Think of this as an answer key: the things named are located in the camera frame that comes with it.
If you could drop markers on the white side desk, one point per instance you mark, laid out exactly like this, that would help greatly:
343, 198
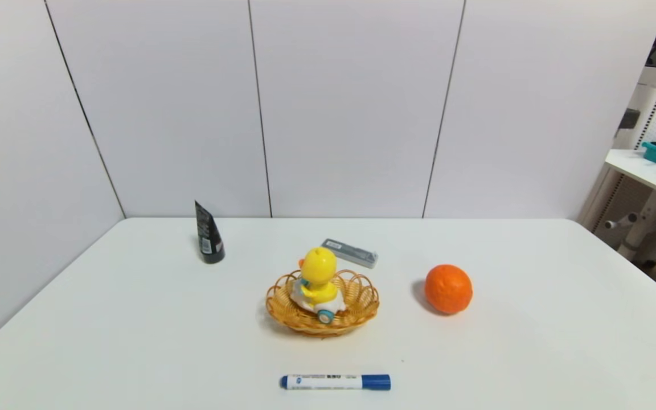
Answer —
641, 171

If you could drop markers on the yellow woven basket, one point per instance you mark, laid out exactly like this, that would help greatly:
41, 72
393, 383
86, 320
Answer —
362, 302

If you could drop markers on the black squeeze tube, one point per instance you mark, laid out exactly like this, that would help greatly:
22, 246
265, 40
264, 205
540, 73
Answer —
209, 239

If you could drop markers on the clear plastic case grey insert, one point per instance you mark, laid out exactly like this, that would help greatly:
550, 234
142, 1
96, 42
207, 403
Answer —
351, 251

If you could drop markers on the yellow duck toy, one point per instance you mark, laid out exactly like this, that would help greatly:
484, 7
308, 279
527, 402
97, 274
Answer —
319, 270

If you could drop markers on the orange fruit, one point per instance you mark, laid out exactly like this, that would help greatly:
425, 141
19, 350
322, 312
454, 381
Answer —
448, 289

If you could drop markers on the blue and white marker pen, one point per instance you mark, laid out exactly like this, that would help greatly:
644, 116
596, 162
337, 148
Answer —
328, 381

